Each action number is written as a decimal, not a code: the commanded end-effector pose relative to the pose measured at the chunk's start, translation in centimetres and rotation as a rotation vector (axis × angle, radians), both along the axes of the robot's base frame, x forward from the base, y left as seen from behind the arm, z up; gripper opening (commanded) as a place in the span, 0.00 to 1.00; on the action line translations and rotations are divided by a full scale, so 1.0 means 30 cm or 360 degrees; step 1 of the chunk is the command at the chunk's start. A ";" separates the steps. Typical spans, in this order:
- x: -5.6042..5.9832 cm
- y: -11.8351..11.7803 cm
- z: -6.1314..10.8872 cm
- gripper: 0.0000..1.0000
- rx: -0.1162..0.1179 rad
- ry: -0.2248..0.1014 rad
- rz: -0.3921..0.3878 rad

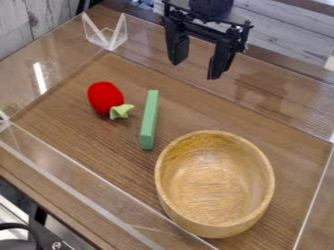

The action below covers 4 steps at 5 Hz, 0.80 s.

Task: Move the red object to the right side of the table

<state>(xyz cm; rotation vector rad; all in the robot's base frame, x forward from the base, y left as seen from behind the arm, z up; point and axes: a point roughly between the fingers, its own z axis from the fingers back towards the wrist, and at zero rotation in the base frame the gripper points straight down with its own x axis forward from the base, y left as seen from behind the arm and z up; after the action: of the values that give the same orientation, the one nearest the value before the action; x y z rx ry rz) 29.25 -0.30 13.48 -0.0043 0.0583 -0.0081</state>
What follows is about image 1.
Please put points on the green rectangular block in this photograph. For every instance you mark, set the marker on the green rectangular block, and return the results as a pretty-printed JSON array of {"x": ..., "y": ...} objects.
[{"x": 148, "y": 120}]

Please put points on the black metal bracket with bolt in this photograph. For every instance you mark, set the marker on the black metal bracket with bolt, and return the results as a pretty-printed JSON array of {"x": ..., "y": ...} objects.
[{"x": 46, "y": 239}]

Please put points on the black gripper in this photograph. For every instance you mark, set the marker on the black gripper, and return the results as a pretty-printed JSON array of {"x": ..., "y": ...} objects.
[{"x": 211, "y": 19}]

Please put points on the red plush strawberry toy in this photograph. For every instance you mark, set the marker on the red plush strawberry toy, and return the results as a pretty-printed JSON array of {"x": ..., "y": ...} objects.
[{"x": 108, "y": 101}]

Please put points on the wooden bowl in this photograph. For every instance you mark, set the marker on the wooden bowl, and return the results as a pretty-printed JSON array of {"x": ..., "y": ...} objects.
[{"x": 215, "y": 183}]

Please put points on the clear acrylic tray enclosure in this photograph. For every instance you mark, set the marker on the clear acrylic tray enclosure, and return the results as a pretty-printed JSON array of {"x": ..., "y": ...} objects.
[{"x": 78, "y": 164}]

